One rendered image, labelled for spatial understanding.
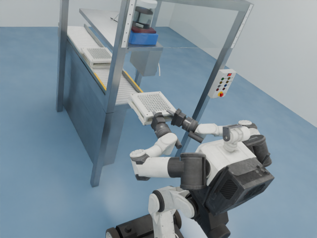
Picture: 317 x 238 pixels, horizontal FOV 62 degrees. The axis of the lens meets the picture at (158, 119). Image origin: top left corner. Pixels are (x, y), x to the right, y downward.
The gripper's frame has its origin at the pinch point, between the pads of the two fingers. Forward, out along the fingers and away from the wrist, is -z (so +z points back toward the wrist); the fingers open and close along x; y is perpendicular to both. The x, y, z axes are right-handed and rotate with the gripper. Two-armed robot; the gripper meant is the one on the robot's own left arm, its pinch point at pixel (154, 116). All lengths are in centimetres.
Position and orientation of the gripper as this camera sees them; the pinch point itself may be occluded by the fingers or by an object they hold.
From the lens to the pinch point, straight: 161.6
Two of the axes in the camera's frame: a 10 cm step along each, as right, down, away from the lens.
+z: 3.5, 6.6, -6.7
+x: -2.7, 7.5, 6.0
